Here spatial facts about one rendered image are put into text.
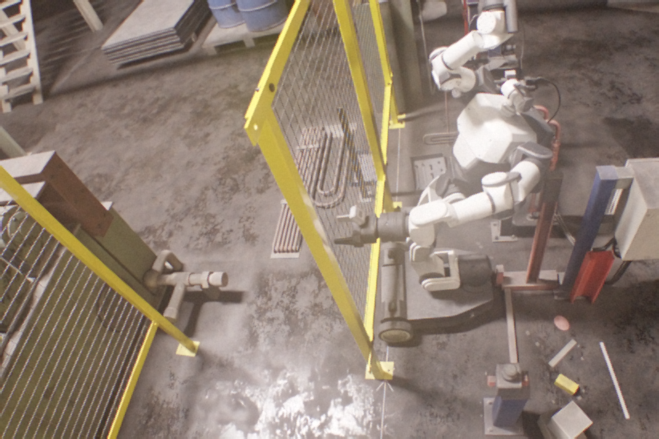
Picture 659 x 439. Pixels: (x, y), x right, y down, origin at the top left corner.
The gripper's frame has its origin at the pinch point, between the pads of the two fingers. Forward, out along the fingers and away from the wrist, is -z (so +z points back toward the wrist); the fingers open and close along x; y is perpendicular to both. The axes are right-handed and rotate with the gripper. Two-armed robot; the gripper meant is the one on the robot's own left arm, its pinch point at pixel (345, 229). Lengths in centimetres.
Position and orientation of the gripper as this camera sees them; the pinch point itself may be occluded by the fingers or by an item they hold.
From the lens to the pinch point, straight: 131.4
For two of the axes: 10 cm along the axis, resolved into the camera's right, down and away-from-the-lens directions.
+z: 9.7, -0.5, -2.5
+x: 1.2, -7.9, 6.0
